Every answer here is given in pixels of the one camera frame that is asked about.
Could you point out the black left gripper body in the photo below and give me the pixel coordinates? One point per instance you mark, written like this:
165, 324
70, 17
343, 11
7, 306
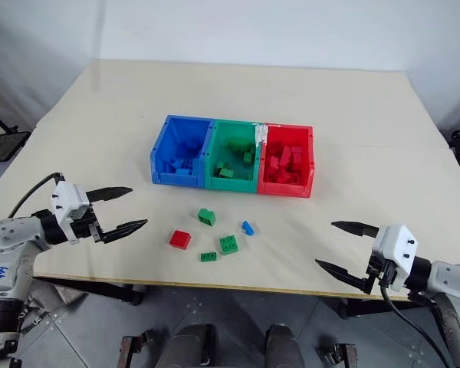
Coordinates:
85, 228

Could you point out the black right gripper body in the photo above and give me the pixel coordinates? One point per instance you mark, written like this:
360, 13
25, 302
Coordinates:
383, 272

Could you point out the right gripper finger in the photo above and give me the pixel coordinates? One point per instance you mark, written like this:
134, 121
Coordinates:
358, 228
347, 276

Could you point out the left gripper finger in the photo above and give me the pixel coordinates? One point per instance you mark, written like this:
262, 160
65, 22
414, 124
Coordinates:
122, 230
109, 193

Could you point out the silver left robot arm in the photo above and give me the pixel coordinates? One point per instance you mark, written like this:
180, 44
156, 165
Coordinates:
11, 237

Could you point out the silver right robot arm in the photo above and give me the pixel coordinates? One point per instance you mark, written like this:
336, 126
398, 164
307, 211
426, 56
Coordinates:
450, 283

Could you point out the red square toy brick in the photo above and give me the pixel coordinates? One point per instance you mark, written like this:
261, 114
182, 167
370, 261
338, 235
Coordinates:
179, 239

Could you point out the red plastic bin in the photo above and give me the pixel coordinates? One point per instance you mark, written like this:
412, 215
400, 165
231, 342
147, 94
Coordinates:
283, 189

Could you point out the green arched toy brick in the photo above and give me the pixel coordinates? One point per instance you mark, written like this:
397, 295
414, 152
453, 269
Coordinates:
207, 217

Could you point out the small green toy brick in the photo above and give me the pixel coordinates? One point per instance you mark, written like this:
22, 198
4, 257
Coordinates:
208, 257

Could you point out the blue plastic bin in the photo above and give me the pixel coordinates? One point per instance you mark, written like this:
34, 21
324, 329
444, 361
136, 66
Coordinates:
178, 134

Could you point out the dark rounded shape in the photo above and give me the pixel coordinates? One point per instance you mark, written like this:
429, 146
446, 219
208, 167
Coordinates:
283, 345
191, 345

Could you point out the green square toy brick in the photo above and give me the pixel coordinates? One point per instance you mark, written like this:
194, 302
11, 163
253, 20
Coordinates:
229, 244

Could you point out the small blue toy brick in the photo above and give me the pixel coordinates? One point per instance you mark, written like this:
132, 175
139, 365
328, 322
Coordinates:
248, 228

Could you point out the black base box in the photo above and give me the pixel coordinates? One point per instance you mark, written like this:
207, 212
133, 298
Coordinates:
7, 147

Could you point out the green plastic bin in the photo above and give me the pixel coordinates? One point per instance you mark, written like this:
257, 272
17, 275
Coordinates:
226, 186

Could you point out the black stand leg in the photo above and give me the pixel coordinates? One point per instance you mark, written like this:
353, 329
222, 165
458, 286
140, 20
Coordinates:
0, 117

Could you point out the white tape strip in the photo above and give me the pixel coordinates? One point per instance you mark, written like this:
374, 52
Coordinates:
260, 134

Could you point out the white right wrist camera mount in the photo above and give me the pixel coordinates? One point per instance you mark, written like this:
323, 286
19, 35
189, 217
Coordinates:
396, 249

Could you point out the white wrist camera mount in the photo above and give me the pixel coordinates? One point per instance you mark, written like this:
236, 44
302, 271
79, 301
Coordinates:
67, 199
396, 249

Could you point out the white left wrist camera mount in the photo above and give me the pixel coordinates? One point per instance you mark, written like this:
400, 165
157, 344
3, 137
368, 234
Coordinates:
67, 199

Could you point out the black table frame bar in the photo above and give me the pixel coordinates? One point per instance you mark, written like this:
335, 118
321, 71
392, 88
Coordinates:
99, 290
368, 306

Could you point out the rusty brown bracket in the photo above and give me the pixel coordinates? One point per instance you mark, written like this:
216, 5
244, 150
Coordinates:
132, 347
339, 354

